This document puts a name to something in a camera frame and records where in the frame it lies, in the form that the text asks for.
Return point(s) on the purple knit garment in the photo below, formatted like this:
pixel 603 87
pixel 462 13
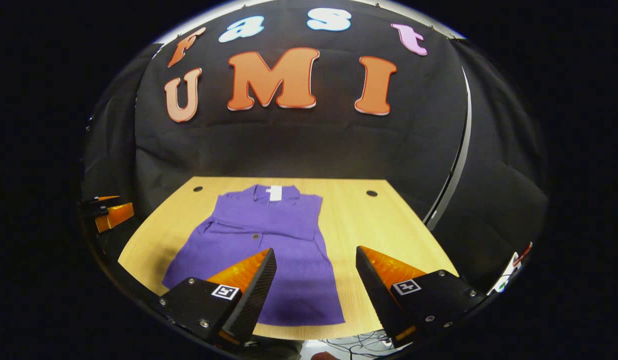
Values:
pixel 289 240

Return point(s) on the black backdrop cloth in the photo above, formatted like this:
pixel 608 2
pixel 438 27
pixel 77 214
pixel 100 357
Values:
pixel 299 145

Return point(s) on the white and red object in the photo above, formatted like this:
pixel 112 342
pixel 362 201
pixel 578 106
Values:
pixel 508 272

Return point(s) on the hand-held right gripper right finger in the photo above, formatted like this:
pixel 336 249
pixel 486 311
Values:
pixel 376 295

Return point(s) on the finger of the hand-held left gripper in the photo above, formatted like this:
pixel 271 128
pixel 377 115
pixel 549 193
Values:
pixel 101 205
pixel 116 216

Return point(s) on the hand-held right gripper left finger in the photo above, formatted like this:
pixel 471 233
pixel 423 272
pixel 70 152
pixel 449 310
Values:
pixel 254 297

